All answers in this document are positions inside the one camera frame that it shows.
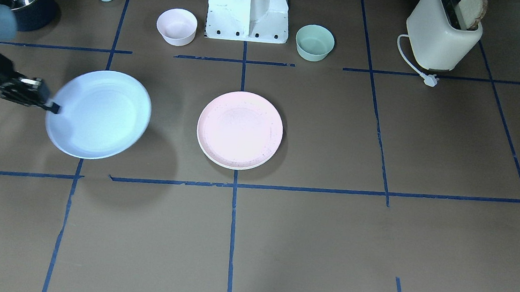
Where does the pink bowl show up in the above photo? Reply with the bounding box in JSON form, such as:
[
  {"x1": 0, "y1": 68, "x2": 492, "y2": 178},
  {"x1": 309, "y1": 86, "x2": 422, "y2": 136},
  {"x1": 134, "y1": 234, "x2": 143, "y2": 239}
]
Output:
[{"x1": 156, "y1": 8, "x2": 198, "y2": 47}]

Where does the bread slice in toaster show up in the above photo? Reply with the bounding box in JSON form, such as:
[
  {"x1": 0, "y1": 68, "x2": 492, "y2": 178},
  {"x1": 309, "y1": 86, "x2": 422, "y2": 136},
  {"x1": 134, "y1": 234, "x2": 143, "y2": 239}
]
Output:
[{"x1": 455, "y1": 0, "x2": 488, "y2": 31}]

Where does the cream toaster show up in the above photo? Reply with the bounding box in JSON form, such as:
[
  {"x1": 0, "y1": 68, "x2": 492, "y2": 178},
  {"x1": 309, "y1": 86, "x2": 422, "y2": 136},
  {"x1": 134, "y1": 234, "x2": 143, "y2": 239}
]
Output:
[{"x1": 406, "y1": 0, "x2": 483, "y2": 72}]

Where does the green bowl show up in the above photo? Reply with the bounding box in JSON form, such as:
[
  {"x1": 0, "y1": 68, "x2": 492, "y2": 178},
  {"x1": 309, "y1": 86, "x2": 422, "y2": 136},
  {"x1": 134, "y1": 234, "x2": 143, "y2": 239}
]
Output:
[{"x1": 295, "y1": 24, "x2": 335, "y2": 62}]

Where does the white toaster power cable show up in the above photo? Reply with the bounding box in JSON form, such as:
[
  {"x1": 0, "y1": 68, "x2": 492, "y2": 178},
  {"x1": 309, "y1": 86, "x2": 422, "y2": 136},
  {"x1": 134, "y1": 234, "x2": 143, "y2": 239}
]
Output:
[{"x1": 393, "y1": 33, "x2": 442, "y2": 88}]

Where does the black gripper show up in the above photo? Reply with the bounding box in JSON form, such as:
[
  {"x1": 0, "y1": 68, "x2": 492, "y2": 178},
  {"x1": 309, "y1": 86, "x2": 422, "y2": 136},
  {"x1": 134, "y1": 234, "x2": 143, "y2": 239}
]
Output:
[{"x1": 0, "y1": 77, "x2": 61, "y2": 115}]

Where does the blue plate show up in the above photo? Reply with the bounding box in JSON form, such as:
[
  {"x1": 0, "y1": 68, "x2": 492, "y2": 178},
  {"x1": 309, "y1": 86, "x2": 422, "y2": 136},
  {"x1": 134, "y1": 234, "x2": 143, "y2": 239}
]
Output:
[{"x1": 45, "y1": 70, "x2": 152, "y2": 160}]

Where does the pink plate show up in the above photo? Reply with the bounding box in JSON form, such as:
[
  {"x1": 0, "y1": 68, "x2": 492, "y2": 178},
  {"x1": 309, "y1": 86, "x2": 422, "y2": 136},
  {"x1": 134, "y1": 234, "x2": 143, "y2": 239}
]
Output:
[{"x1": 196, "y1": 91, "x2": 284, "y2": 145}]

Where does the cream plate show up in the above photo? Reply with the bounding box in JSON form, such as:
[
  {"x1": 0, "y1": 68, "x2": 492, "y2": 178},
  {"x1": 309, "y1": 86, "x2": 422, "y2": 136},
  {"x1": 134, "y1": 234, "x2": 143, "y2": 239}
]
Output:
[{"x1": 198, "y1": 137, "x2": 281, "y2": 170}]

